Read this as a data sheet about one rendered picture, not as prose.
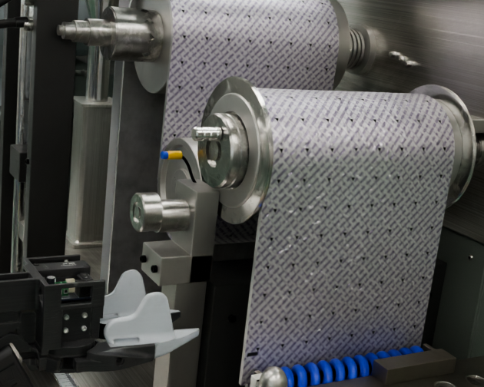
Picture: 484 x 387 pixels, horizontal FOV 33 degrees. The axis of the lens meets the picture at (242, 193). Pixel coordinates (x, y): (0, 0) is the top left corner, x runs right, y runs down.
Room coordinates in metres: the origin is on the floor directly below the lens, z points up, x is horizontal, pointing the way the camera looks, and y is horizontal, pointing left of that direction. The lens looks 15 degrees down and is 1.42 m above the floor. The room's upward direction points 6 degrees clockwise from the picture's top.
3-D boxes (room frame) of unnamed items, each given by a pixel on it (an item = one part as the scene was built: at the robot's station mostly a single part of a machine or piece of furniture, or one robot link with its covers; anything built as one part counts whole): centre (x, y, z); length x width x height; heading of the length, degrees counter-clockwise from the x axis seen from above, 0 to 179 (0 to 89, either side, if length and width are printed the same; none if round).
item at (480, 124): (0.97, -0.25, 1.28); 0.06 x 0.05 x 0.02; 120
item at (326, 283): (0.82, -0.12, 1.11); 0.23 x 0.01 x 0.18; 120
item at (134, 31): (1.02, 0.16, 1.34); 0.06 x 0.06 x 0.06; 30
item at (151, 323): (0.68, 0.06, 1.12); 0.09 x 0.03 x 0.06; 111
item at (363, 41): (1.18, -0.12, 1.34); 0.07 x 0.07 x 0.07; 30
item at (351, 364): (0.81, -0.14, 1.03); 0.21 x 0.04 x 0.03; 120
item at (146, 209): (0.81, 0.10, 1.18); 0.04 x 0.02 x 0.04; 30
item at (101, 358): (0.66, 0.10, 1.09); 0.09 x 0.05 x 0.02; 111
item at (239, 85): (0.81, 0.01, 1.25); 0.15 x 0.01 x 0.15; 30
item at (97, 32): (0.99, 0.21, 1.34); 0.06 x 0.03 x 0.03; 120
